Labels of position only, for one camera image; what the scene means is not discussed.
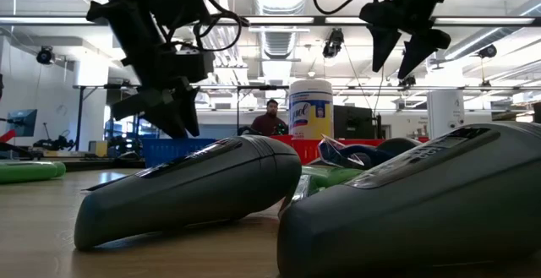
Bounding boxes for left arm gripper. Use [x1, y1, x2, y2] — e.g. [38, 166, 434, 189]
[86, 0, 216, 139]

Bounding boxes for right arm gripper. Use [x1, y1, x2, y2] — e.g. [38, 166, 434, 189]
[358, 0, 452, 80]

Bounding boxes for dark grey rounded bottle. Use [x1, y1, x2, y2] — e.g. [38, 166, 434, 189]
[374, 137, 424, 157]

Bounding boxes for blue razor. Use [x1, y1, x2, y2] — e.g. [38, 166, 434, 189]
[316, 133, 398, 170]

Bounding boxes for clear plastic item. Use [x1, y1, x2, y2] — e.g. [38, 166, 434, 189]
[290, 174, 313, 206]

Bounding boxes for blue plastic basket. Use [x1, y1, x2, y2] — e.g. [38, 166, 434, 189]
[141, 137, 217, 169]

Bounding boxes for white round column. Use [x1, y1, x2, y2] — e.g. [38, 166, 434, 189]
[426, 90, 466, 140]

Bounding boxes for yellow box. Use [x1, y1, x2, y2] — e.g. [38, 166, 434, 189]
[87, 140, 109, 158]

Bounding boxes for black box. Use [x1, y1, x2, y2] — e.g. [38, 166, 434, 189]
[332, 104, 376, 140]

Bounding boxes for person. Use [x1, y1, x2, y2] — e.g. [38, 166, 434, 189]
[249, 98, 290, 137]

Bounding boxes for white yellow wipes canister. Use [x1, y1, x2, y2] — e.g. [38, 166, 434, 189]
[287, 79, 335, 140]

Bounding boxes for computer monitor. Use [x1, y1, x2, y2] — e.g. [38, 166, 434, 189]
[6, 108, 38, 139]

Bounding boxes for red bar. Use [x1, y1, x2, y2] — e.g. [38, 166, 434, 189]
[0, 128, 20, 144]

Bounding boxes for black ceiling camera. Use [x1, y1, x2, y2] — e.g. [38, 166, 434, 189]
[36, 46, 56, 66]
[399, 74, 418, 90]
[477, 44, 499, 59]
[321, 28, 346, 59]

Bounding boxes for black metal frame stand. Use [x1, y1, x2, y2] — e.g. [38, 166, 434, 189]
[74, 84, 143, 152]
[198, 84, 291, 138]

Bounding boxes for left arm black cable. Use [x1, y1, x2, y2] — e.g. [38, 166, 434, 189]
[168, 0, 251, 53]

